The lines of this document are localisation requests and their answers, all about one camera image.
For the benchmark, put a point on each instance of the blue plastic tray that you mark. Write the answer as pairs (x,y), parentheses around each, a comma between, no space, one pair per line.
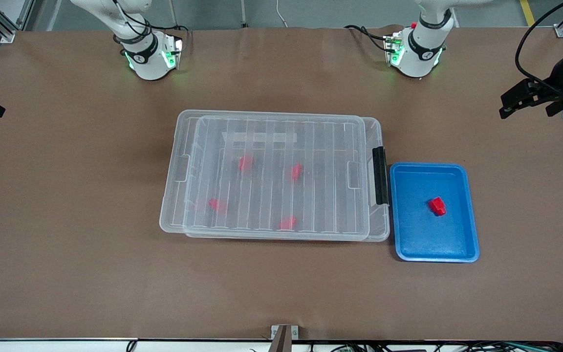
(423,239)

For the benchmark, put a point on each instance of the clear plastic storage box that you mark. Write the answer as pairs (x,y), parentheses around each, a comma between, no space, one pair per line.
(380,227)

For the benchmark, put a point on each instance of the clear plastic box lid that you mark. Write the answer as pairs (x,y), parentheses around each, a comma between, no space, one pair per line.
(271,195)

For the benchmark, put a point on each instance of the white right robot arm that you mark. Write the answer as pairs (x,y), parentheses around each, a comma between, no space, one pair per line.
(149,63)

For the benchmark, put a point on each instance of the white table edge rail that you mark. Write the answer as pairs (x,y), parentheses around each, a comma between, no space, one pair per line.
(42,347)

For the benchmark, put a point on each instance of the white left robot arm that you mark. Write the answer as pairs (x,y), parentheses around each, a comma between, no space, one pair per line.
(421,54)

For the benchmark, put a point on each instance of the thin grey vertical post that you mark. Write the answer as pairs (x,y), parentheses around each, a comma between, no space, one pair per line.
(244,12)

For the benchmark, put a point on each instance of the brown paper table cover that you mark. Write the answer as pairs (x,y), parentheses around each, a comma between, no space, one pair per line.
(66,269)

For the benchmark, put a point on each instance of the red block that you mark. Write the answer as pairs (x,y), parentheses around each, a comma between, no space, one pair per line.
(437,206)
(217,204)
(288,223)
(246,163)
(296,171)

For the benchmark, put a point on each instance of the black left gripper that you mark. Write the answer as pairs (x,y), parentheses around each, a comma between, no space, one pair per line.
(558,78)

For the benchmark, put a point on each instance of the small metal bracket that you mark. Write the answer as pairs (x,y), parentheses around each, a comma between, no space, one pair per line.
(295,332)

